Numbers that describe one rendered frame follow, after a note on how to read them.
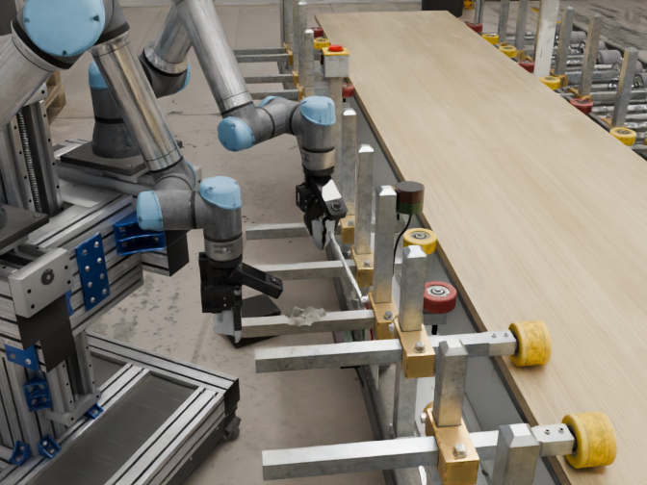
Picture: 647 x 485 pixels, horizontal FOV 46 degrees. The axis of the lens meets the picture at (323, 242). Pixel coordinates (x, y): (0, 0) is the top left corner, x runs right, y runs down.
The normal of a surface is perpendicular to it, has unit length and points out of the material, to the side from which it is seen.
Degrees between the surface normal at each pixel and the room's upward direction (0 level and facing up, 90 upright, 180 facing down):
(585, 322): 0
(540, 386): 0
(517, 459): 90
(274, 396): 0
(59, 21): 85
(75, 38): 83
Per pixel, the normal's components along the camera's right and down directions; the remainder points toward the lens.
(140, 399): 0.00, -0.88
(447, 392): 0.12, 0.47
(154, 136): 0.40, 0.33
